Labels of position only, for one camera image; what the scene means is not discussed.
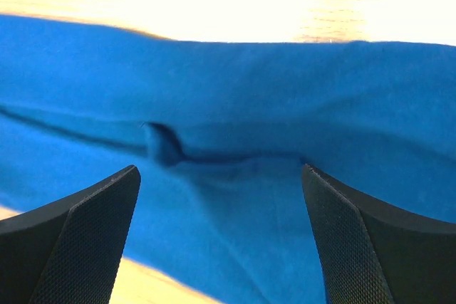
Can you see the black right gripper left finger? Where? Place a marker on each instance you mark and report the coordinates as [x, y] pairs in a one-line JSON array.
[[69, 250]]

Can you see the navy blue t-shirt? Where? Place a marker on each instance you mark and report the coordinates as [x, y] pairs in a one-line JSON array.
[[220, 133]]

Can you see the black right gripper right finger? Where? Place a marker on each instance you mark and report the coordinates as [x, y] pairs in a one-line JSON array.
[[373, 252]]

